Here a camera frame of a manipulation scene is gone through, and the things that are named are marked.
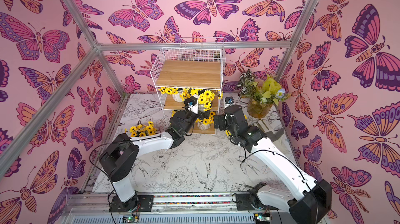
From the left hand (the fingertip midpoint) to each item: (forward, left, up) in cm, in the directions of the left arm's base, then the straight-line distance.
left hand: (206, 99), depth 79 cm
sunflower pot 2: (0, +15, +5) cm, 15 cm away
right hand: (-7, -9, -3) cm, 12 cm away
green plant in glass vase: (+9, -31, -6) cm, 33 cm away
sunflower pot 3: (-5, +1, -15) cm, 16 cm away
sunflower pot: (-9, +36, -15) cm, 40 cm away
